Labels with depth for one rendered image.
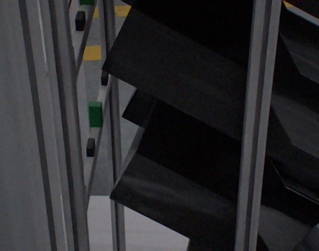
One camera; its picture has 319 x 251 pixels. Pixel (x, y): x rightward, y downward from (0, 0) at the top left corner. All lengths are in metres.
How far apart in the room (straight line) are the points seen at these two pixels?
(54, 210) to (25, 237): 0.02
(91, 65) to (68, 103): 2.90
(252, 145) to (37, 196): 0.50
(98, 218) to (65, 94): 0.79
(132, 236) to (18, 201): 1.20
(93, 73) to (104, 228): 2.14
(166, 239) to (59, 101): 0.75
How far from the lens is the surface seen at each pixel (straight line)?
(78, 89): 2.45
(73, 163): 0.67
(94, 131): 0.85
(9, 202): 0.16
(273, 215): 0.87
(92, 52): 3.64
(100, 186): 2.78
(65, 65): 0.61
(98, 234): 1.36
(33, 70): 0.16
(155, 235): 1.36
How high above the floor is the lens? 1.81
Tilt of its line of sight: 36 degrees down
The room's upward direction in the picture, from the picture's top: straight up
